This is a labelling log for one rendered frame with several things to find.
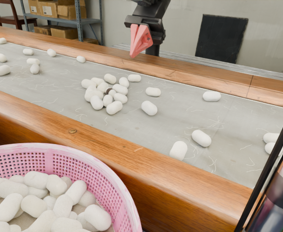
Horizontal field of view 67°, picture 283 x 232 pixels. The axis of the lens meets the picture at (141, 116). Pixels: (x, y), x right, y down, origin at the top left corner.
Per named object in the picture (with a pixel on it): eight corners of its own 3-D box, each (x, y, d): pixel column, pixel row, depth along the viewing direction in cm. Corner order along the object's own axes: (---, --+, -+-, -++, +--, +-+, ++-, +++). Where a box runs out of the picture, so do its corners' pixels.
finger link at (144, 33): (135, 49, 51) (150, 19, 53) (110, 44, 54) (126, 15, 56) (143, 66, 57) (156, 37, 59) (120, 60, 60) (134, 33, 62)
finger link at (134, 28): (144, 51, 50) (159, 20, 52) (118, 46, 53) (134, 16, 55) (150, 67, 56) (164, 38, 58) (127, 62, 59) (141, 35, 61)
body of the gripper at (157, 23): (158, 25, 52) (169, 1, 53) (123, 20, 56) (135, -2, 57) (163, 42, 57) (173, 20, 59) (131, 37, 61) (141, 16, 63)
